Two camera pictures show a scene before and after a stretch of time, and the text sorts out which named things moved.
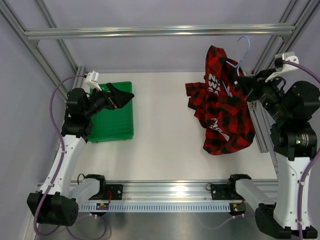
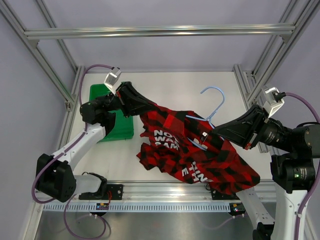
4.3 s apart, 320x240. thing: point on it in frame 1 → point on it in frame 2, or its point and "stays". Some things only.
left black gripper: [121, 98] → [132, 103]
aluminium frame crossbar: [285, 31] stays
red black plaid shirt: [222, 114] → [176, 141]
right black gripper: [251, 86] → [244, 130]
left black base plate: [113, 192] stays
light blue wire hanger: [237, 66] → [209, 119]
